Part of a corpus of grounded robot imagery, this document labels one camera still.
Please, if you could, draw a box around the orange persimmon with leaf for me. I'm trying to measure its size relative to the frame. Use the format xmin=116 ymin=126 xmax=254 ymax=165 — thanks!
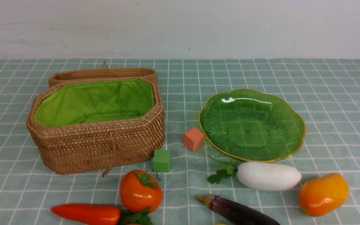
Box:
xmin=119 ymin=170 xmax=163 ymax=214

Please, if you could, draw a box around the red-orange carrot with leaves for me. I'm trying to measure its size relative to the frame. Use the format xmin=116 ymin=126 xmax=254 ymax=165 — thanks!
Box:
xmin=51 ymin=204 xmax=154 ymax=225

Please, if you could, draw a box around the orange foam cube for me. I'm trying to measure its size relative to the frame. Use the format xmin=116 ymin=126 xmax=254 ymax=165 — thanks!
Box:
xmin=183 ymin=128 xmax=204 ymax=152

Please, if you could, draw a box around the green foam cube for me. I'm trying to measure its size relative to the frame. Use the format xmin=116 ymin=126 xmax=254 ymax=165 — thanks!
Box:
xmin=152 ymin=149 xmax=171 ymax=173

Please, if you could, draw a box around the green glass leaf plate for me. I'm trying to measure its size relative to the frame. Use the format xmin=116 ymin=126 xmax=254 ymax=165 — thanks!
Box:
xmin=198 ymin=89 xmax=306 ymax=162

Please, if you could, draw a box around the woven wicker basket lid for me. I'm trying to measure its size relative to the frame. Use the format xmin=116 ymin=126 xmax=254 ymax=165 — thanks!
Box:
xmin=48 ymin=61 xmax=158 ymax=87

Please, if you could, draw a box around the woven wicker basket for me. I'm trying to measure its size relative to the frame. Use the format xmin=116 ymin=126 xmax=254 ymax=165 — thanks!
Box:
xmin=26 ymin=77 xmax=164 ymax=176

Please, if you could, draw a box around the white radish with leaves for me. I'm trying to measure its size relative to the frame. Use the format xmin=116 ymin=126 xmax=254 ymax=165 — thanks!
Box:
xmin=207 ymin=159 xmax=302 ymax=191

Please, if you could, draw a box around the purple eggplant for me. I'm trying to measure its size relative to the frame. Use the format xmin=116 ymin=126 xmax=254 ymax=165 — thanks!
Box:
xmin=196 ymin=194 xmax=279 ymax=225

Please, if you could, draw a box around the orange mango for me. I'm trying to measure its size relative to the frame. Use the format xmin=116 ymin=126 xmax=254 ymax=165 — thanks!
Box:
xmin=299 ymin=172 xmax=349 ymax=217

